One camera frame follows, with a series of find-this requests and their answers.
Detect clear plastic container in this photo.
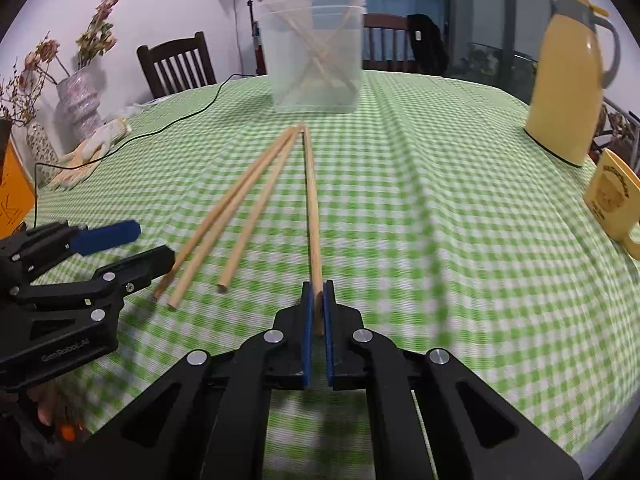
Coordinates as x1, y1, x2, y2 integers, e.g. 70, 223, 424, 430
256, 0, 367, 115

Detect slim floral vase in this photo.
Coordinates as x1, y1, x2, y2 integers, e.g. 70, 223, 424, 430
25, 121, 61, 188

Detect black cable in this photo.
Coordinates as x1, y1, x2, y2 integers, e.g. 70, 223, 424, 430
31, 72, 268, 226

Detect black jacket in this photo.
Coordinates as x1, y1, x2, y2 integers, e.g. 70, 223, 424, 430
406, 12, 448, 77

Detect dark wooden chair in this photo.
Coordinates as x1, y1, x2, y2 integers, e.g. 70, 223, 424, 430
136, 31, 218, 100
362, 12, 416, 73

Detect person's left hand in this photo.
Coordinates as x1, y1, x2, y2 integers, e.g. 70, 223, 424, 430
35, 382, 76, 441

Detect yellow mug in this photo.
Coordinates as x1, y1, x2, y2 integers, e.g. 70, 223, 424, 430
582, 147, 640, 261

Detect folded metal chair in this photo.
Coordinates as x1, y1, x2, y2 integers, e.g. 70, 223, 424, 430
590, 97, 640, 171

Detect dried pink flowers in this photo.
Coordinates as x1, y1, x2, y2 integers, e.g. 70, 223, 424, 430
22, 0, 128, 81

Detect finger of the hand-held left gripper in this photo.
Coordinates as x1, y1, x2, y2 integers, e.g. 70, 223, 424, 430
0, 219, 142, 301
14, 245, 177, 325

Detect orange box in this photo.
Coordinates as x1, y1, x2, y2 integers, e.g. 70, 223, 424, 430
0, 137, 37, 238

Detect yellow thermos jug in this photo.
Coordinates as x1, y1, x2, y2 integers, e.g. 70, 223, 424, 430
522, 0, 622, 168

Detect dark framed glass door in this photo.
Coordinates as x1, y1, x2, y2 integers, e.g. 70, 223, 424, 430
307, 0, 566, 106

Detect dried thin branches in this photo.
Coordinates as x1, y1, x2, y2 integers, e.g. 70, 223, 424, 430
0, 57, 41, 128

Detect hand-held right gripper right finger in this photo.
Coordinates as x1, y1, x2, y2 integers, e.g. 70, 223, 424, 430
322, 280, 586, 480

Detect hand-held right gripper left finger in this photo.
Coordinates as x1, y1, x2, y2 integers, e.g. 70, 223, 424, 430
55, 280, 316, 480

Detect long wooden chopstick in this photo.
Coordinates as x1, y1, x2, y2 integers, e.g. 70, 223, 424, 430
167, 122, 305, 309
301, 124, 326, 337
216, 130, 308, 293
152, 127, 297, 301

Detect balcony potted plants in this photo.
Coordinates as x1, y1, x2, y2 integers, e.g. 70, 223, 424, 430
462, 42, 521, 81

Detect beige knit work glove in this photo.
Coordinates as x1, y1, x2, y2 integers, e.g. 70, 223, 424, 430
75, 117, 133, 161
47, 147, 108, 191

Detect pink textured vase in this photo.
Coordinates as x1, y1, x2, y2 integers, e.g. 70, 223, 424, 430
55, 67, 103, 146

